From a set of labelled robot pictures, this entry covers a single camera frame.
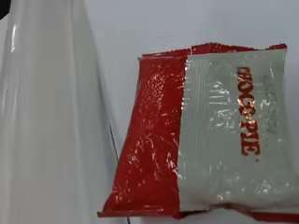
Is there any red and white snack packet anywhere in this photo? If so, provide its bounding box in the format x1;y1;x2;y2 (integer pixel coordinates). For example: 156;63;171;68
96;42;299;224

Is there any clear plastic box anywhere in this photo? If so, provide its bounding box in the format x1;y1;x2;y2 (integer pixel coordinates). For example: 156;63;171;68
0;0;299;224

